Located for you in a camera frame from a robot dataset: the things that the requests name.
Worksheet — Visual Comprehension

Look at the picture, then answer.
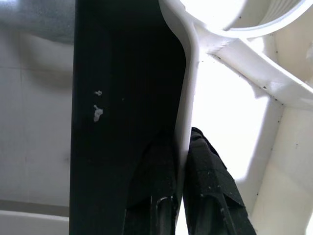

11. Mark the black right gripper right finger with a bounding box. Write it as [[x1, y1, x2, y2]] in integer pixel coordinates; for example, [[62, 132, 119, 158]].
[[183, 126, 257, 235]]

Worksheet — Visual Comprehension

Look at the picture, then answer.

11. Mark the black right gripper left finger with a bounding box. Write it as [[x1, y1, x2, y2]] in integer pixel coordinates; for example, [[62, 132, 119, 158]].
[[124, 127, 183, 235]]

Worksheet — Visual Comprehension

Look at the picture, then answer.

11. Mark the white plastic table top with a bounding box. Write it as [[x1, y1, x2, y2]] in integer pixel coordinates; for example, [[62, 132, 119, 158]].
[[157, 0, 313, 235]]

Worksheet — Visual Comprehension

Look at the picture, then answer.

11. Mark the black tablecloth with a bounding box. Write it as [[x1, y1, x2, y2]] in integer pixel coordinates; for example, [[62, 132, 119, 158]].
[[69, 0, 189, 235]]

